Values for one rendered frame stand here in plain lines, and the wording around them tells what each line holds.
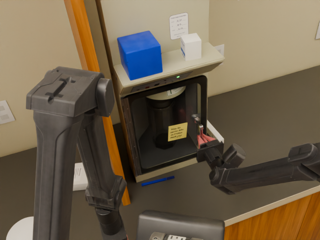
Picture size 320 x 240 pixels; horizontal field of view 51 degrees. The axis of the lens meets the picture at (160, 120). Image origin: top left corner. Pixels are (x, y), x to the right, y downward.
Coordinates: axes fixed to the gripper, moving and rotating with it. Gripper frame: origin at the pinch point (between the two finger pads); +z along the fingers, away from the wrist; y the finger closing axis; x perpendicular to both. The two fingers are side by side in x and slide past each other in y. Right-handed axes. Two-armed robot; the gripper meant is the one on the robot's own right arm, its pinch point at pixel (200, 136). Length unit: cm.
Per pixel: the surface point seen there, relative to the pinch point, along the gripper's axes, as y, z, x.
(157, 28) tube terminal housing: 11.5, 5.7, -44.8
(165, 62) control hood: 11.5, -0.4, -36.4
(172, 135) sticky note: 10.1, 3.8, -1.1
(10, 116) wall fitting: 71, 46, 2
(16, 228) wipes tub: 70, -11, 5
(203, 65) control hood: 1.5, -5.6, -35.5
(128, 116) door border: 25.2, 3.8, -16.0
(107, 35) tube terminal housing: 26, 5, -46
